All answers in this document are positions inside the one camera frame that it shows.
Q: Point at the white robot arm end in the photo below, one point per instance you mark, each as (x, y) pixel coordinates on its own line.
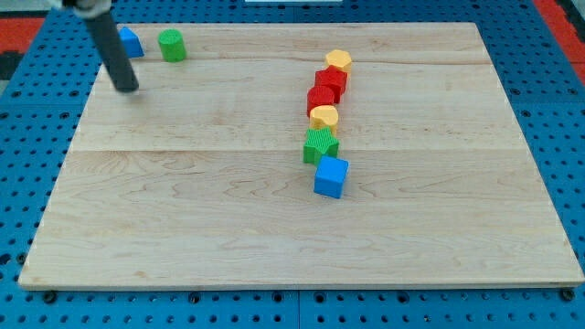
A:
(85, 9)

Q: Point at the green star block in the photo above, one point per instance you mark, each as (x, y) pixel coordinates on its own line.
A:
(319, 142)

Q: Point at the blue cube block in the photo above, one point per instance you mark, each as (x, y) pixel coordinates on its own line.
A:
(330, 176)

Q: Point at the yellow heart block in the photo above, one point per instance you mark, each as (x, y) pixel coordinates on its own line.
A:
(324, 116)

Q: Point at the red cylinder block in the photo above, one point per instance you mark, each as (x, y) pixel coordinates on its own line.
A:
(318, 96)

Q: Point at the red star block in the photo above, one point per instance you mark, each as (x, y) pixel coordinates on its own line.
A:
(333, 78)

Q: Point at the yellow hexagon block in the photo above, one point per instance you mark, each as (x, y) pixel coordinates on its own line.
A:
(340, 59)

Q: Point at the green cylinder block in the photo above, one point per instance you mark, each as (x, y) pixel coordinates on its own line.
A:
(171, 44)

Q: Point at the blue triangular block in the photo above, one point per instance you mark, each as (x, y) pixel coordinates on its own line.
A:
(131, 43)

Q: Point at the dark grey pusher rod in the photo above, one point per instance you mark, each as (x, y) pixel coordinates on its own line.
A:
(104, 33)

